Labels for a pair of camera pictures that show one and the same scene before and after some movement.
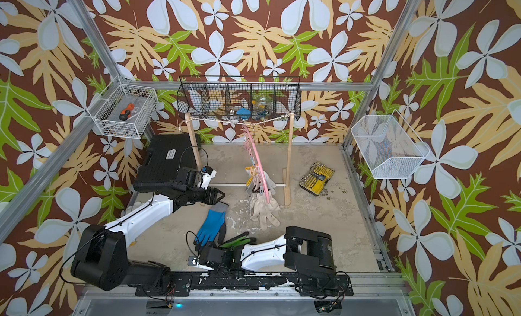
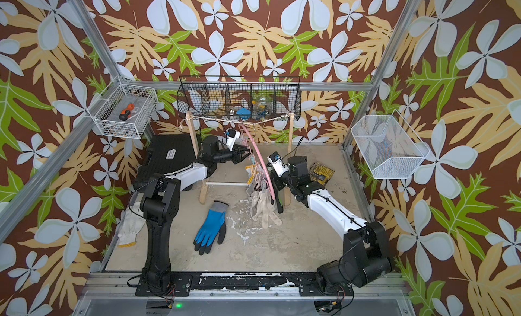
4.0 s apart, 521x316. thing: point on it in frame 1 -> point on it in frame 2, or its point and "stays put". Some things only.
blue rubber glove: x=214 y=230 stays put
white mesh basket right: x=391 y=148 stays put
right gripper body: x=221 y=249 -> x=286 y=180
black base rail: x=184 y=285 stays put
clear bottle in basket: x=263 y=105 stays put
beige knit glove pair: x=260 y=207 stays put
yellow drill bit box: x=315 y=178 stays put
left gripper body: x=208 y=196 -> x=235 y=157
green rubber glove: x=239 y=241 -> x=280 y=207
